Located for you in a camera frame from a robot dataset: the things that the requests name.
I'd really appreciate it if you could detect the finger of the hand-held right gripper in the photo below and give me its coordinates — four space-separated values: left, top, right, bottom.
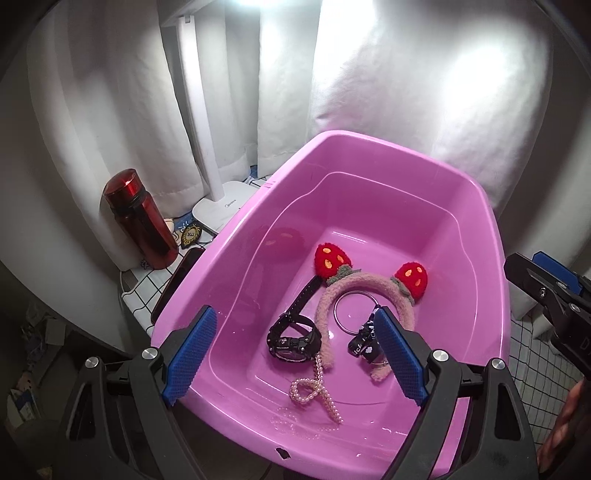
504 253 583 305
531 251 591 298

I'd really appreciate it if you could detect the pink plastic tub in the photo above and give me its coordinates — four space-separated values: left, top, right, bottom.
150 130 512 472

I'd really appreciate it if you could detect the person's right hand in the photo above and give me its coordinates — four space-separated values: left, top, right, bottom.
537 376 591 480

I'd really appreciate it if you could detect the red metallic bottle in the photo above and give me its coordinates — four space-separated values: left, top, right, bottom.
103 169 179 270

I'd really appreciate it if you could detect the floor clutter pile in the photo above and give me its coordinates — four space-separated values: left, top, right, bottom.
7 309 68 432

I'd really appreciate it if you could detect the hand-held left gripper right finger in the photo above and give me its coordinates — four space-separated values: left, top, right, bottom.
373 307 539 480

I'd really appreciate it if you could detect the dark red phone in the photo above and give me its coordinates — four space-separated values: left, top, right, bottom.
151 247 206 326

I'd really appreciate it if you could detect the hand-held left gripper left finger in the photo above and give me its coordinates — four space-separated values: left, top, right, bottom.
62 305 218 480

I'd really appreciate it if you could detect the pink fuzzy strawberry headband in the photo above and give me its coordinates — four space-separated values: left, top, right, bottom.
314 242 429 384

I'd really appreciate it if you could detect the silver bangle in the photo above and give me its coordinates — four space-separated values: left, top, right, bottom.
333 290 382 334

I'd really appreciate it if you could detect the white curtain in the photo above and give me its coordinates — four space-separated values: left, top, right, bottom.
0 0 591 319

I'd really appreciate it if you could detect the white desk lamp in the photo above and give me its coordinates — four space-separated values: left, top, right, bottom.
173 14 260 232

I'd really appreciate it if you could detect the black polka-dot ribbon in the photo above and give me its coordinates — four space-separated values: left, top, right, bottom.
347 318 393 364

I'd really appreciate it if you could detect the black wrist watch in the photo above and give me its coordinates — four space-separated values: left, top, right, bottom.
267 276 325 366

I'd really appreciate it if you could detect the black and gold badge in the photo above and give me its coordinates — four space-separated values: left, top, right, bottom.
179 223 205 249

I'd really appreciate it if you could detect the pearl necklace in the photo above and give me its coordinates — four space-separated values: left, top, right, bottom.
289 353 345 425

